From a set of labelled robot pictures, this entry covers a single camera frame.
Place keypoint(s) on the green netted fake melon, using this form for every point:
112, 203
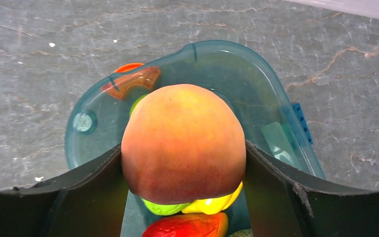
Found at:
242, 233

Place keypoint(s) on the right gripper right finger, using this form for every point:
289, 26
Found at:
283, 201

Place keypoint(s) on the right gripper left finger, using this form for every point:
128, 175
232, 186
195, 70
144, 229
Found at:
87, 201

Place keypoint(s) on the teal plastic bin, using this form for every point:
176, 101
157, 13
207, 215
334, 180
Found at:
239, 76

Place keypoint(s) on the orange curved toy piece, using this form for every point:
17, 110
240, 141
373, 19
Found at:
120, 87

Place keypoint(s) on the red fake mango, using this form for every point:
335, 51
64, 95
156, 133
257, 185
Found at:
189, 225

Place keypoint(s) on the green fake fruit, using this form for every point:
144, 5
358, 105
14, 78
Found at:
164, 209

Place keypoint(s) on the green fake apple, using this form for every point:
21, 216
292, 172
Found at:
135, 103

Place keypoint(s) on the pink fake peach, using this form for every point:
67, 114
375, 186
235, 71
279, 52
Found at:
182, 143

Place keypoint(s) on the yellow fake banana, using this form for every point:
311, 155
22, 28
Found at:
213, 205

